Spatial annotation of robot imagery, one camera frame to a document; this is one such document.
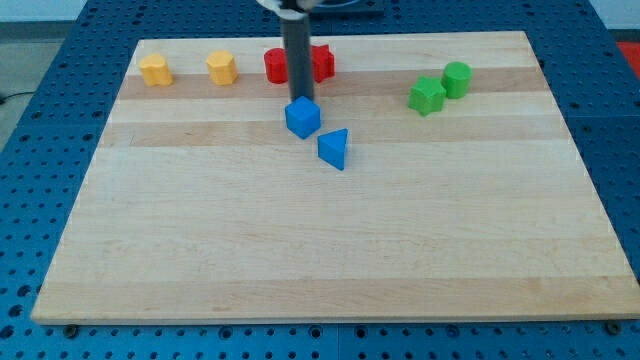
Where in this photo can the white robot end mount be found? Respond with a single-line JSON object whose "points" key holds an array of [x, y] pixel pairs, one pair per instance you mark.
{"points": [[293, 5]]}

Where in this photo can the gray cylindrical pusher rod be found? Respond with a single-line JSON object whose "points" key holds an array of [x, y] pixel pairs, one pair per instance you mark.
{"points": [[296, 35]]}

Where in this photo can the blue cube block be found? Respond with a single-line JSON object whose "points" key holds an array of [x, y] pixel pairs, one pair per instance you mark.
{"points": [[303, 117]]}

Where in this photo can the blue triangular prism block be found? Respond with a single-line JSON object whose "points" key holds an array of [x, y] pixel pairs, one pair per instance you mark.
{"points": [[332, 147]]}

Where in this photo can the red cylinder block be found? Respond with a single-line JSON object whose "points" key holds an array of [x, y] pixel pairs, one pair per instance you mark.
{"points": [[276, 65]]}

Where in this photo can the red star block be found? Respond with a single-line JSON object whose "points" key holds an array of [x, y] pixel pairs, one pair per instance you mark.
{"points": [[323, 63]]}

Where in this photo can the yellow hexagonal block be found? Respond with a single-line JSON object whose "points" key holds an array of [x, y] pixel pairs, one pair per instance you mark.
{"points": [[222, 67]]}

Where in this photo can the yellow heart-shaped block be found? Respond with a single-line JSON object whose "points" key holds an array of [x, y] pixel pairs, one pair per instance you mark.
{"points": [[155, 70]]}

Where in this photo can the green star block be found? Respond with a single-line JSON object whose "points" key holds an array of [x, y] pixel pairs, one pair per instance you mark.
{"points": [[427, 95]]}

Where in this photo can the green cylinder block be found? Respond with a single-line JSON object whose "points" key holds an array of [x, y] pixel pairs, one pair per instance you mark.
{"points": [[456, 79]]}

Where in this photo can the light wooden board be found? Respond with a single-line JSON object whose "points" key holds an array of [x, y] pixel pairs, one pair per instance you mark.
{"points": [[199, 206]]}

